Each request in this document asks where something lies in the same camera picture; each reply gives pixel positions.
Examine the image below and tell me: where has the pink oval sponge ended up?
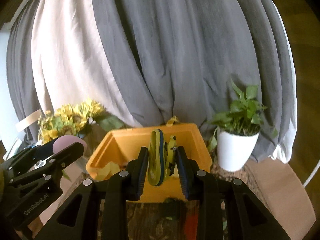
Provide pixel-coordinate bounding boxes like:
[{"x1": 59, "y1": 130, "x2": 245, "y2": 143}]
[{"x1": 53, "y1": 135, "x2": 87, "y2": 154}]

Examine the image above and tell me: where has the yellow strap keychain toy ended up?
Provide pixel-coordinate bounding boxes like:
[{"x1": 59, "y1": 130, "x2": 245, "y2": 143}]
[{"x1": 148, "y1": 129, "x2": 177, "y2": 186}]

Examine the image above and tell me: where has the red fluffy strawberry plush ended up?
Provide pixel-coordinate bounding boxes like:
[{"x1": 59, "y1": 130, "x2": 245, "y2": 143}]
[{"x1": 183, "y1": 205, "x2": 199, "y2": 240}]

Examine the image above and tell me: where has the black green round plush ball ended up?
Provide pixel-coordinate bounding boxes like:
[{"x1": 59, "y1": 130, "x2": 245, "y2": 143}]
[{"x1": 163, "y1": 197, "x2": 184, "y2": 207}]

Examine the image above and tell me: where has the orange plastic storage crate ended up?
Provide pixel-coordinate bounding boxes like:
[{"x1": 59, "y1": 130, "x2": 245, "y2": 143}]
[{"x1": 86, "y1": 123, "x2": 212, "y2": 203}]

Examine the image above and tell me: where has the patterned oriental rug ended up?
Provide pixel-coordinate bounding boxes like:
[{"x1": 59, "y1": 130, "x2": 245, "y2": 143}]
[{"x1": 126, "y1": 157, "x2": 268, "y2": 239}]

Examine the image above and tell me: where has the sunflower bouquet in vase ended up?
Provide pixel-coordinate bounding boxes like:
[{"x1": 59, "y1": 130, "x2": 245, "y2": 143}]
[{"x1": 37, "y1": 100, "x2": 127, "y2": 144}]

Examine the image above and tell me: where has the potted green plant white pot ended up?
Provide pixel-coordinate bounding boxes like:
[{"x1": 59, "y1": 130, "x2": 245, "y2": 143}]
[{"x1": 207, "y1": 82, "x2": 267, "y2": 172}]

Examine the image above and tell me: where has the beige sheer curtain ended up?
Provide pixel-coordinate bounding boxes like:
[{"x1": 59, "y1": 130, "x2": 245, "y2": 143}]
[{"x1": 31, "y1": 0, "x2": 140, "y2": 127}]

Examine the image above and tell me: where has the white floor lamp pole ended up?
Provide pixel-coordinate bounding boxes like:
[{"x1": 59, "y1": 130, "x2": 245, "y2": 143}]
[{"x1": 303, "y1": 160, "x2": 320, "y2": 188}]

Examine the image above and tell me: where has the grey curtain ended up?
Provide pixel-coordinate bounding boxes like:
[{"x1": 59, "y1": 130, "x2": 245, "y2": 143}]
[{"x1": 7, "y1": 0, "x2": 297, "y2": 163}]

